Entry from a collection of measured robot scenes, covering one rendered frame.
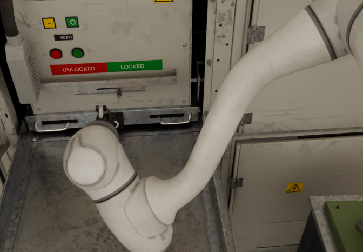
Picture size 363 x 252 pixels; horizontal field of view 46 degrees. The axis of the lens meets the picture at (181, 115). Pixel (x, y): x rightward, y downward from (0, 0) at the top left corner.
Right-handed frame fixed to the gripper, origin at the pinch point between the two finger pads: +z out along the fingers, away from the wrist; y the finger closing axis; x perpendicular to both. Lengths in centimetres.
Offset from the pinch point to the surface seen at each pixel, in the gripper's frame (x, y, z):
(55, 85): -14.8, -9.2, 9.3
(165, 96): 16.2, -2.9, 17.5
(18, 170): -27.6, 14.7, 8.0
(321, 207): 60, 31, 2
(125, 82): 4.7, -8.8, 9.4
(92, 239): -5.0, 28.1, -12.3
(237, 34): 36.1, -21.0, 1.8
